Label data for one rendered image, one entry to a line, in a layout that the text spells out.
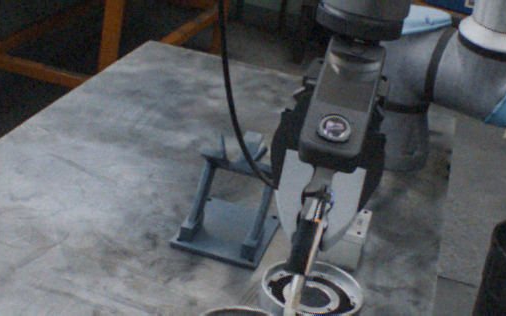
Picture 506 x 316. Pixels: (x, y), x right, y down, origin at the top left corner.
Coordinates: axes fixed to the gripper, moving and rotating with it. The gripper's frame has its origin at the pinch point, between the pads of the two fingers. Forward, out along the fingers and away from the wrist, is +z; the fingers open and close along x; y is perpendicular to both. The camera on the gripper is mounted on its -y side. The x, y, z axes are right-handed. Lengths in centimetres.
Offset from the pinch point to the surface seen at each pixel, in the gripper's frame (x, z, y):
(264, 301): 3.1, 10.1, 3.5
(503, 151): -54, 94, 295
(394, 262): -8.7, 13.2, 23.4
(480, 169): -43, 94, 266
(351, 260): -3.7, 11.9, 18.9
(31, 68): 124, 67, 185
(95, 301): 18.9, 13.1, -0.7
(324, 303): -2.4, 11.5, 8.2
